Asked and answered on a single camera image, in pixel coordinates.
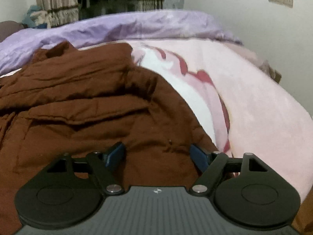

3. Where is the pink princess blanket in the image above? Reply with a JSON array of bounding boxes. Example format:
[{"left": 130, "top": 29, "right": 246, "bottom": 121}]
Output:
[{"left": 0, "top": 38, "right": 313, "bottom": 204}]

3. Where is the purple duvet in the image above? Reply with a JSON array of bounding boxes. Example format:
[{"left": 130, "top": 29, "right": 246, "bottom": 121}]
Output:
[{"left": 1, "top": 10, "right": 242, "bottom": 75}]

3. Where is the left beige curtain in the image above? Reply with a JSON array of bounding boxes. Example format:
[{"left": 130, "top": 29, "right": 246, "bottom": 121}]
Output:
[{"left": 36, "top": 0, "right": 79, "bottom": 28}]

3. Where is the quilted mauve headboard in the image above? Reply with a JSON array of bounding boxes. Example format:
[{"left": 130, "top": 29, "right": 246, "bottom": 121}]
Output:
[{"left": 0, "top": 21, "right": 24, "bottom": 42}]

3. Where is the brown padded jacket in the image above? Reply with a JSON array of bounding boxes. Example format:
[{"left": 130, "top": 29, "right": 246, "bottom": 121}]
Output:
[{"left": 1, "top": 42, "right": 216, "bottom": 234}]

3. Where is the clothes pile by curtain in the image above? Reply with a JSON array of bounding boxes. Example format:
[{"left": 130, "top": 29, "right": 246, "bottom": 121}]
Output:
[{"left": 22, "top": 5, "right": 51, "bottom": 29}]

